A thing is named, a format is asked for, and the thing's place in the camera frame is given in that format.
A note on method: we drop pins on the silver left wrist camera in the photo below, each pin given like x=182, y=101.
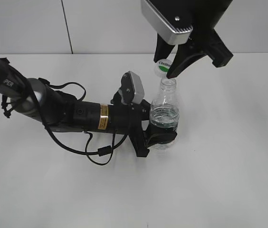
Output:
x=132, y=90

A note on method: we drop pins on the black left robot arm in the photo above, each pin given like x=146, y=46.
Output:
x=61, y=112

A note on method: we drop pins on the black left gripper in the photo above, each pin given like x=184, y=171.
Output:
x=133, y=115

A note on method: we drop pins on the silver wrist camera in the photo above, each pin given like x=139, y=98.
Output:
x=132, y=90
x=169, y=21

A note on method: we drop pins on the clear green-label water bottle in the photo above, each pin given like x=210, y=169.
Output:
x=164, y=112

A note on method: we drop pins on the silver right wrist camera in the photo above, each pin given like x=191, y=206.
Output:
x=169, y=21

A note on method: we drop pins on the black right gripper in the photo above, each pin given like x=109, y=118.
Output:
x=204, y=38

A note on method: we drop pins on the white green bottle cap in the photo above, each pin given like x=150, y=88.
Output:
x=162, y=67

